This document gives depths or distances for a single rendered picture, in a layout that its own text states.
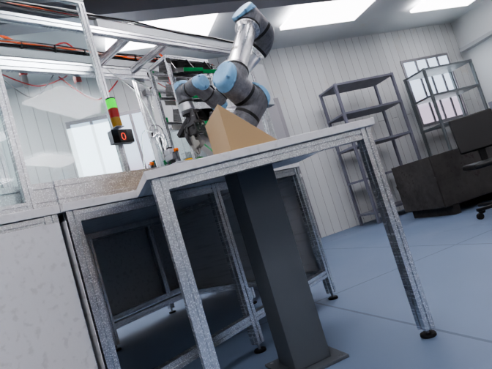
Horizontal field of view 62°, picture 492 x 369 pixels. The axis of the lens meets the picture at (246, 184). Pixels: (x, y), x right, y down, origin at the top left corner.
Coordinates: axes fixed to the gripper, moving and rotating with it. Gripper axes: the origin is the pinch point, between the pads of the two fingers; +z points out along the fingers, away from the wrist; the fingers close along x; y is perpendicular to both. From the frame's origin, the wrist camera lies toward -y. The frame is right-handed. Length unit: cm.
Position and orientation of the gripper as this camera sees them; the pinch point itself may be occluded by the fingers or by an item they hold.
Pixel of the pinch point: (197, 151)
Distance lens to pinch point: 203.5
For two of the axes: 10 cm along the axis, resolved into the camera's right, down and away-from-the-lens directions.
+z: 2.9, 9.5, -0.7
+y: 7.1, -2.6, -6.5
